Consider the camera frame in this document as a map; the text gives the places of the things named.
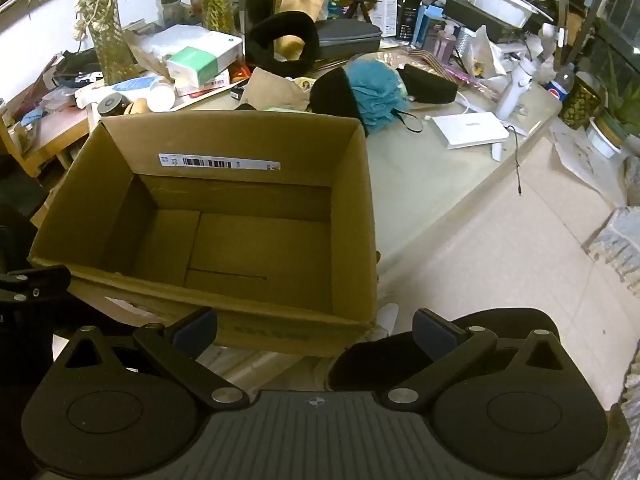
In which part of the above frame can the white power bank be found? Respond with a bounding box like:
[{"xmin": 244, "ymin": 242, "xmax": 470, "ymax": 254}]
[{"xmin": 430, "ymin": 111, "xmax": 511, "ymax": 151}]

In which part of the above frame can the white product box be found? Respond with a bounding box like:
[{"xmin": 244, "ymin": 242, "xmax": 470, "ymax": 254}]
[{"xmin": 378, "ymin": 0, "xmax": 408, "ymax": 38}]

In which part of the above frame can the rainbow ribbon cable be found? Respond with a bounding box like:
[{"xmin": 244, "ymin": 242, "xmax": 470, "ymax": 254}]
[{"xmin": 407, "ymin": 50, "xmax": 451, "ymax": 68}]

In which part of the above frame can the blue product box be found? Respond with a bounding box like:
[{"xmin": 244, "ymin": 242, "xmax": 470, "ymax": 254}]
[{"xmin": 412, "ymin": 4, "xmax": 447, "ymax": 46}]

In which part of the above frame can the black neck pillow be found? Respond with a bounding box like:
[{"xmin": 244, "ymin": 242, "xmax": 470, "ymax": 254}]
[{"xmin": 245, "ymin": 12, "xmax": 321, "ymax": 76}]

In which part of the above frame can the black sleep mask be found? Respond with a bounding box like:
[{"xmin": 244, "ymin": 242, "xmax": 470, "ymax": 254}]
[{"xmin": 392, "ymin": 63, "xmax": 460, "ymax": 134}]

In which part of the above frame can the white tube blue label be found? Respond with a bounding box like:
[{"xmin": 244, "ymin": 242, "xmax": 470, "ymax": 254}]
[{"xmin": 75, "ymin": 76, "xmax": 171, "ymax": 108}]

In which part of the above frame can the white plant pot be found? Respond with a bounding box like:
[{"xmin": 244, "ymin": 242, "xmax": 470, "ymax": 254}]
[{"xmin": 585, "ymin": 115, "xmax": 631, "ymax": 158}]

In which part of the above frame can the white cable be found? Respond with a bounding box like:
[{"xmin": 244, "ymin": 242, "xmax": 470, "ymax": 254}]
[{"xmin": 456, "ymin": 92, "xmax": 501, "ymax": 117}]

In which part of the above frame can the white round jar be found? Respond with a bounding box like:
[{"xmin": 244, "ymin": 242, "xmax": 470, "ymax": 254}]
[{"xmin": 147, "ymin": 82, "xmax": 177, "ymax": 112}]

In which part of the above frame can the wooden stick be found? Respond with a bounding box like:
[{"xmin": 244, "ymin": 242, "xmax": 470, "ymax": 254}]
[{"xmin": 557, "ymin": 0, "xmax": 571, "ymax": 68}]

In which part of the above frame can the black electronic box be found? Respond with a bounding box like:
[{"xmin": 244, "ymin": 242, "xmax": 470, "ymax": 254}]
[{"xmin": 444, "ymin": 0, "xmax": 543, "ymax": 43}]

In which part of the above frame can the pink soap pump bottle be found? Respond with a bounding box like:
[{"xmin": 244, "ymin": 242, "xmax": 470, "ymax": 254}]
[{"xmin": 432, "ymin": 22, "xmax": 461, "ymax": 63}]

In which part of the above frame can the white phone gimbal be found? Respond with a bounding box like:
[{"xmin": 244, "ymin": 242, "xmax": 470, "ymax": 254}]
[{"xmin": 491, "ymin": 22, "xmax": 569, "ymax": 162}]

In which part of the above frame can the brown cardboard box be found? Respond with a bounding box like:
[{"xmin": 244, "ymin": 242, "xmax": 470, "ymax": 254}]
[{"xmin": 27, "ymin": 112, "xmax": 381, "ymax": 358}]

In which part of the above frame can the black product box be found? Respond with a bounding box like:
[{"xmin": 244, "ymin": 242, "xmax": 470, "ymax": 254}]
[{"xmin": 397, "ymin": 0, "xmax": 425, "ymax": 43}]

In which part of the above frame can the brown cloth pouch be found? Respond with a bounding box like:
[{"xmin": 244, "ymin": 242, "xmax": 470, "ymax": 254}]
[{"xmin": 241, "ymin": 67, "xmax": 313, "ymax": 111}]

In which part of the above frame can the white plastic food container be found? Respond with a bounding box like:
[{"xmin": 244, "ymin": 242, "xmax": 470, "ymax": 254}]
[{"xmin": 467, "ymin": 0, "xmax": 553, "ymax": 28}]

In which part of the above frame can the teal bath loofah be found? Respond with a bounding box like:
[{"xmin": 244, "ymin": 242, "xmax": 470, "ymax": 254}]
[{"xmin": 347, "ymin": 57, "xmax": 412, "ymax": 133}]

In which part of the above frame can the white plastic bag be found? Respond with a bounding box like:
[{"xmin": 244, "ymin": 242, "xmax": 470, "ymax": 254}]
[{"xmin": 457, "ymin": 25, "xmax": 506, "ymax": 78}]

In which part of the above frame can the black thermos bottle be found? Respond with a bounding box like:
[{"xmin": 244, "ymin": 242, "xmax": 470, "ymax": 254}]
[{"xmin": 244, "ymin": 0, "xmax": 278, "ymax": 36}]

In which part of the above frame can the gold patterned plant pot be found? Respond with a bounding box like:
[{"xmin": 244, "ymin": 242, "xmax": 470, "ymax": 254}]
[{"xmin": 559, "ymin": 80, "xmax": 603, "ymax": 128}]

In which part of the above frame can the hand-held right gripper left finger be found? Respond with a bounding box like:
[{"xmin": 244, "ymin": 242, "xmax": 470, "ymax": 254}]
[{"xmin": 50, "ymin": 306, "xmax": 251, "ymax": 411}]

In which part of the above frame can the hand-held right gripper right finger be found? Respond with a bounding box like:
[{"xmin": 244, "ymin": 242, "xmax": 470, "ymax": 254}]
[{"xmin": 382, "ymin": 307, "xmax": 581, "ymax": 411}]

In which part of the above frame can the crumpled paper sheet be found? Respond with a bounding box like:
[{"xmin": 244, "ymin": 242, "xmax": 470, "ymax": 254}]
[{"xmin": 550, "ymin": 120, "xmax": 631, "ymax": 206}]

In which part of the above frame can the wooden side table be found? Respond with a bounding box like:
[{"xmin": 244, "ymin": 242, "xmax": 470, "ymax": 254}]
[{"xmin": 0, "ymin": 105, "xmax": 96, "ymax": 178}]

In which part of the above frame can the thin black cable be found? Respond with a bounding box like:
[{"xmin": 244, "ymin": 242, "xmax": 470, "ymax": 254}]
[{"xmin": 502, "ymin": 125, "xmax": 524, "ymax": 197}]

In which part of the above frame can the black cloth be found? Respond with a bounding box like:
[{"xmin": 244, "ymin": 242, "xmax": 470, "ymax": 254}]
[{"xmin": 52, "ymin": 47, "xmax": 106, "ymax": 88}]

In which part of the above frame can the black round lid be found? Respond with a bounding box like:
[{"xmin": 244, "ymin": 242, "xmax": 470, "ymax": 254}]
[{"xmin": 97, "ymin": 94, "xmax": 132, "ymax": 118}]

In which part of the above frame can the brown paper bag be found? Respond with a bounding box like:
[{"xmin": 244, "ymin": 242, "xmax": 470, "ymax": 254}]
[{"xmin": 275, "ymin": 0, "xmax": 327, "ymax": 61}]

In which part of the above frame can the grey patterned mat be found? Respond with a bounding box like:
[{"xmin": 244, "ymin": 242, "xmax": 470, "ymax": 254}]
[{"xmin": 582, "ymin": 205, "xmax": 640, "ymax": 286}]

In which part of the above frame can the cola bottle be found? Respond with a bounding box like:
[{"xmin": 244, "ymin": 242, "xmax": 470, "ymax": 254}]
[{"xmin": 547, "ymin": 62, "xmax": 577, "ymax": 111}]

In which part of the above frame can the pink translucent tube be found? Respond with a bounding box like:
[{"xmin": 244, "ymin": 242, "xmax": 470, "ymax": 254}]
[{"xmin": 447, "ymin": 65, "xmax": 501, "ymax": 96}]

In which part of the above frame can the grey zip case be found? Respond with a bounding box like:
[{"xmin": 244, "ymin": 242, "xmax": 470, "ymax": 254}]
[{"xmin": 316, "ymin": 20, "xmax": 383, "ymax": 61}]

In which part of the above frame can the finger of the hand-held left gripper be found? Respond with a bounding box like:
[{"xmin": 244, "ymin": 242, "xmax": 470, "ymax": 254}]
[{"xmin": 0, "ymin": 264, "xmax": 72, "ymax": 307}]

